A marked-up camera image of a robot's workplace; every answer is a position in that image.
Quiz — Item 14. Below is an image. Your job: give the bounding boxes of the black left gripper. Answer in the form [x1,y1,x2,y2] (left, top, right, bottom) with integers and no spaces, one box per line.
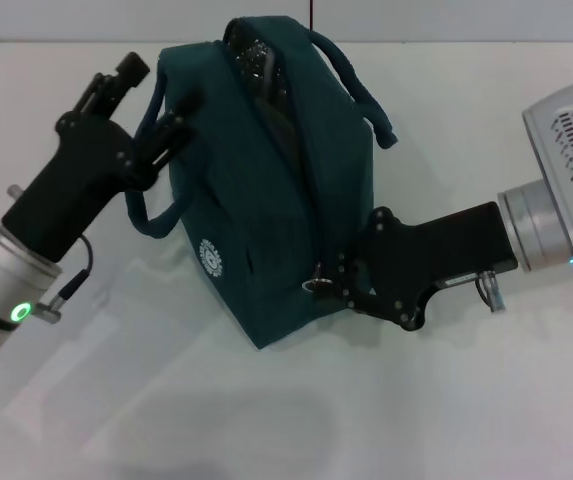
[0,52,203,264]

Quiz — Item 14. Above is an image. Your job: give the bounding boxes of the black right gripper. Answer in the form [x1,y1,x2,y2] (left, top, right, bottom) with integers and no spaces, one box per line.
[313,201,520,333]

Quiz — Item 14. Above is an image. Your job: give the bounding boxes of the dark teal lunch bag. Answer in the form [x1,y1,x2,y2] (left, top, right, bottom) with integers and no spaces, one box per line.
[125,14,398,350]

